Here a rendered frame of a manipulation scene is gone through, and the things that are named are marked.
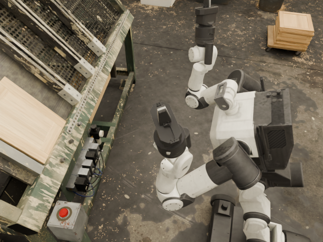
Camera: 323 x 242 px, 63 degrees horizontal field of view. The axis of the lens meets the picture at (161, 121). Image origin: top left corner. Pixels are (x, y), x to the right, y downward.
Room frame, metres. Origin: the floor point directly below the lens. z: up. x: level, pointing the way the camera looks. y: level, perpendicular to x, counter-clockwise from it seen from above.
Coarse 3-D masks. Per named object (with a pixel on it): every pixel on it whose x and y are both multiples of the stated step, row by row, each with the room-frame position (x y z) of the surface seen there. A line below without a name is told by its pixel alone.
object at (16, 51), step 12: (0, 36) 1.29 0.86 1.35; (0, 48) 1.28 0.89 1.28; (12, 48) 1.28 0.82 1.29; (24, 48) 1.32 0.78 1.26; (24, 60) 1.27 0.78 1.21; (36, 60) 1.30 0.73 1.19; (36, 72) 1.27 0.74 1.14; (48, 72) 1.30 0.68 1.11; (48, 84) 1.26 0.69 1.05; (60, 84) 1.26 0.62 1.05; (72, 96) 1.24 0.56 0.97
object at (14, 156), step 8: (0, 144) 0.77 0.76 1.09; (0, 152) 0.73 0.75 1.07; (8, 152) 0.75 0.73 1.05; (16, 152) 0.76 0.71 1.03; (8, 160) 0.73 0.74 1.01; (16, 160) 0.73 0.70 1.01; (24, 160) 0.74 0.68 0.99; (32, 160) 0.76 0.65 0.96; (24, 168) 0.72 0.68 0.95; (32, 168) 0.73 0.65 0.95; (40, 168) 0.75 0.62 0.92
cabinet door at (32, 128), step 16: (0, 96) 1.01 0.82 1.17; (16, 96) 1.06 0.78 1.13; (0, 112) 0.93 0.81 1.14; (16, 112) 0.98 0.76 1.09; (32, 112) 1.03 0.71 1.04; (48, 112) 1.08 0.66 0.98; (0, 128) 0.85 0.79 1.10; (16, 128) 0.90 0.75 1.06; (32, 128) 0.94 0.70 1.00; (48, 128) 0.99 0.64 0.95; (16, 144) 0.82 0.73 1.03; (32, 144) 0.86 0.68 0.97; (48, 144) 0.90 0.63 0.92
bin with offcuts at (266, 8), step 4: (260, 0) 4.76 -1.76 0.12; (264, 0) 4.65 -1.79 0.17; (268, 0) 4.60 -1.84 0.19; (272, 0) 4.58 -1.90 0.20; (276, 0) 4.57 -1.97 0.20; (280, 0) 4.58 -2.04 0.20; (260, 4) 4.73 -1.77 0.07; (264, 4) 4.64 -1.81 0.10; (268, 4) 4.60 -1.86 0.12; (272, 4) 4.58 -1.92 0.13; (276, 4) 4.57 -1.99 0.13; (280, 4) 4.60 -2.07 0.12; (260, 8) 4.72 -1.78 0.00; (264, 8) 4.63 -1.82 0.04; (268, 8) 4.59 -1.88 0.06; (272, 8) 4.58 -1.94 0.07; (276, 8) 4.58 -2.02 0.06; (280, 8) 4.65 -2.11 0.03
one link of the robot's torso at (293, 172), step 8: (288, 168) 0.65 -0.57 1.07; (296, 168) 0.64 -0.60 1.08; (264, 176) 0.62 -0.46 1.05; (272, 176) 0.61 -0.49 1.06; (280, 176) 0.60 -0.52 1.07; (288, 176) 0.60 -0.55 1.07; (296, 176) 0.61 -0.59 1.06; (272, 184) 0.61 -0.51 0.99; (280, 184) 0.60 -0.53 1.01; (288, 184) 0.59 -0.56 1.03; (296, 184) 0.59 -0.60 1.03
